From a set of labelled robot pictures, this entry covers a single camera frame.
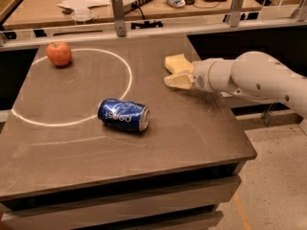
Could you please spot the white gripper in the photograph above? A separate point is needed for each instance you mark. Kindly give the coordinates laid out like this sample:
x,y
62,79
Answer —
x,y
200,76

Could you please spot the yellow sponge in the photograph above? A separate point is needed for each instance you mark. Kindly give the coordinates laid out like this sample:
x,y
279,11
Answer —
x,y
178,63

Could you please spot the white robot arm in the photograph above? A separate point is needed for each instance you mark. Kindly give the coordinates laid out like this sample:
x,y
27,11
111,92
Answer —
x,y
252,75

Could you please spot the red apple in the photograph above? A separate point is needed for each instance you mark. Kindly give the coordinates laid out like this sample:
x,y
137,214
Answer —
x,y
59,53

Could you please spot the blue pepsi can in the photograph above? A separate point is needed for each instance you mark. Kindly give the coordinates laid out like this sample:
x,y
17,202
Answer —
x,y
126,115

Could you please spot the grey power strip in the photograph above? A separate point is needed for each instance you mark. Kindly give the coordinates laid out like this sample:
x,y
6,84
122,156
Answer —
x,y
130,5

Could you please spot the clear round lid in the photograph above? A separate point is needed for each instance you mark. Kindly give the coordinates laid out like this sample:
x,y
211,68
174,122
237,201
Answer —
x,y
82,15

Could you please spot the white papers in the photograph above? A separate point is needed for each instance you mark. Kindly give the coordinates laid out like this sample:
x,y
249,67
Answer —
x,y
73,4

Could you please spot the lower grey drawer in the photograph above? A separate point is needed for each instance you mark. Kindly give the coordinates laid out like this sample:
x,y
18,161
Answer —
x,y
193,221

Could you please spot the grey drawer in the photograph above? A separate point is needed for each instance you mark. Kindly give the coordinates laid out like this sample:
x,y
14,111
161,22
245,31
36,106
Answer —
x,y
193,221
201,196

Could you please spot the upper grey drawer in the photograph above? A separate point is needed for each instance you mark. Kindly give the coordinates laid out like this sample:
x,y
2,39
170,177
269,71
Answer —
x,y
201,196

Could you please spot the black bracket on rail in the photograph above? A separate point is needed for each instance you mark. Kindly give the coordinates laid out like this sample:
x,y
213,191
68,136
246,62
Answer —
x,y
146,25

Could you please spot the grey metal post right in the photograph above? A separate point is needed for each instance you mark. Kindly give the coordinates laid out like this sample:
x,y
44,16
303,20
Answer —
x,y
235,13

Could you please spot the grey metal post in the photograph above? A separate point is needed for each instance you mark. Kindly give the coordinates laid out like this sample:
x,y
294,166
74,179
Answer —
x,y
119,17
235,13

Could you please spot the grey metal post left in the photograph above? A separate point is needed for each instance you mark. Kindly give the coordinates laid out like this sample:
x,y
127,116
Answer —
x,y
119,17

